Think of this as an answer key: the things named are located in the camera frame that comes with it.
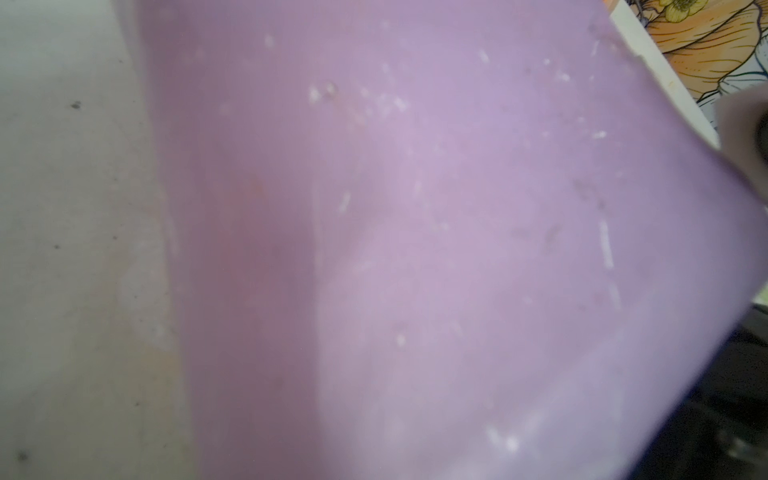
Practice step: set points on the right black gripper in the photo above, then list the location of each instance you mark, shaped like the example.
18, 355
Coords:
719, 429

